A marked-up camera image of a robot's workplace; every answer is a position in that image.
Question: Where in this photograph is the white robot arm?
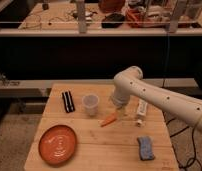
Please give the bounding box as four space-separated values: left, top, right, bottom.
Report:
111 66 202 133

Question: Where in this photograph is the white tube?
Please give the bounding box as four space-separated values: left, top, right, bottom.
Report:
136 99 148 126

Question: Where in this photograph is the clear plastic cup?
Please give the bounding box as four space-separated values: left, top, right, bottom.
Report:
82 94 99 117

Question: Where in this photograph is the blue sponge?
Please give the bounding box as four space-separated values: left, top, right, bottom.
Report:
137 136 155 161

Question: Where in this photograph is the black rectangular case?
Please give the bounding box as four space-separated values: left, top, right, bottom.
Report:
62 91 75 113

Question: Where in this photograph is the orange plate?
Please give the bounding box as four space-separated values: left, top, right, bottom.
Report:
38 125 77 166

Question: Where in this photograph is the black bowl on shelf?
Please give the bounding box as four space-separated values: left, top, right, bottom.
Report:
101 13 125 28

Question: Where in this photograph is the orange container on shelf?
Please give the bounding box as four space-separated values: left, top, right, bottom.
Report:
125 9 150 28

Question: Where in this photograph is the black cable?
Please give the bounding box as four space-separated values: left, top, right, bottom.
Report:
165 116 202 171

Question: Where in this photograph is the metal post left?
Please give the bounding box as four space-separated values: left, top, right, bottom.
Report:
76 0 87 34

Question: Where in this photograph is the metal post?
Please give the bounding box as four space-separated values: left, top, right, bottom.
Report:
76 0 87 34
167 0 187 33

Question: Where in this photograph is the metal post right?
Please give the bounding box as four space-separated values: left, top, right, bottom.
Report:
167 0 187 33

